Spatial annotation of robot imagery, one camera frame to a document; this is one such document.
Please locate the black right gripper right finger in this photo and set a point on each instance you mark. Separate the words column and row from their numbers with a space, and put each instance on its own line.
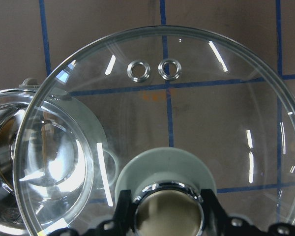
column 219, row 223

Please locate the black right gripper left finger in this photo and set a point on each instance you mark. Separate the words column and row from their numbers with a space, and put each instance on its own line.
column 122, row 221

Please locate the glass pot lid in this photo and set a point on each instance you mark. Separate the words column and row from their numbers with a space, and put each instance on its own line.
column 162, row 127

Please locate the white electric cooking pot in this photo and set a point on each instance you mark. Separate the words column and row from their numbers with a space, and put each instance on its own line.
column 46, row 179

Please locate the brown paper table cover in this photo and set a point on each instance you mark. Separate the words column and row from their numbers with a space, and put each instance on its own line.
column 147, row 49

